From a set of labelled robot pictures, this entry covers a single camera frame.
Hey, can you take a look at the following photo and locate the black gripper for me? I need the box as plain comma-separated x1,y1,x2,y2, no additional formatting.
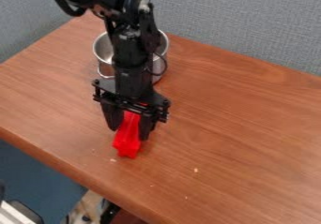
91,68,171,141

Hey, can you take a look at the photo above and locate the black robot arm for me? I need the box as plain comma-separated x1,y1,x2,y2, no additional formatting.
55,0,171,141

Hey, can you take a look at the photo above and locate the white object under table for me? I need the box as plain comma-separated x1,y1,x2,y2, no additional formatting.
0,201,36,224

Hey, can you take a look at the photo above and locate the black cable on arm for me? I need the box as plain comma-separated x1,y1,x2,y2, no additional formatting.
146,52,170,78

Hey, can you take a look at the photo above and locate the metal pot with handle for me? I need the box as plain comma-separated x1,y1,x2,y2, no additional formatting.
91,30,170,84

